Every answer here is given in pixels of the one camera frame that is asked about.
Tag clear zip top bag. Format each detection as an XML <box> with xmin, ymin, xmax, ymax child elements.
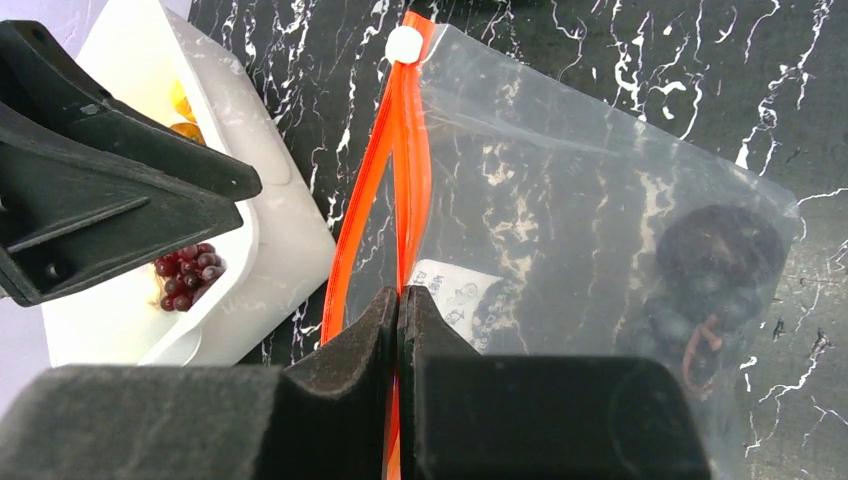
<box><xmin>321</xmin><ymin>12</ymin><xmax>800</xmax><ymax>479</ymax></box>

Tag black grape bunch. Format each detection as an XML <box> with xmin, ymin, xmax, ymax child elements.
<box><xmin>631</xmin><ymin>270</ymin><xmax>764</xmax><ymax>400</ymax></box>

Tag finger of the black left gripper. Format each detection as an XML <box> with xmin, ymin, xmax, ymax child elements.
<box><xmin>1</xmin><ymin>20</ymin><xmax>262</xmax><ymax>201</ymax></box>
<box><xmin>1</xmin><ymin>105</ymin><xmax>244</xmax><ymax>307</ymax></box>

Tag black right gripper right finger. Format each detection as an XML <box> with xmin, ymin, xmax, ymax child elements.
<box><xmin>397</xmin><ymin>286</ymin><xmax>711</xmax><ymax>479</ymax></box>

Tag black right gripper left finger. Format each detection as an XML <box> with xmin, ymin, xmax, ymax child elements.
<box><xmin>1</xmin><ymin>287</ymin><xmax>398</xmax><ymax>479</ymax></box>

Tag white plastic bin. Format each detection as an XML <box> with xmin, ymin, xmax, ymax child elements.
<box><xmin>42</xmin><ymin>1</ymin><xmax>335</xmax><ymax>367</ymax></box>

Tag red grape bunch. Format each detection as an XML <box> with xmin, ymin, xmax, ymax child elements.
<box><xmin>152</xmin><ymin>242</ymin><xmax>226</xmax><ymax>312</ymax></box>

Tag dark round fruit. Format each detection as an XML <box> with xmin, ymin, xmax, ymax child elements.
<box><xmin>656</xmin><ymin>204</ymin><xmax>787</xmax><ymax>284</ymax></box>

